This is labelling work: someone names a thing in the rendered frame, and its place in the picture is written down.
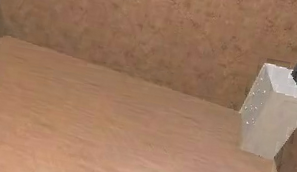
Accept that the white square box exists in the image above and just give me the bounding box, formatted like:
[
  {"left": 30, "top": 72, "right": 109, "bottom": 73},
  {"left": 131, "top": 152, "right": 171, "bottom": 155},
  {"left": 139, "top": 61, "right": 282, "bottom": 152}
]
[{"left": 231, "top": 59, "right": 297, "bottom": 165}]

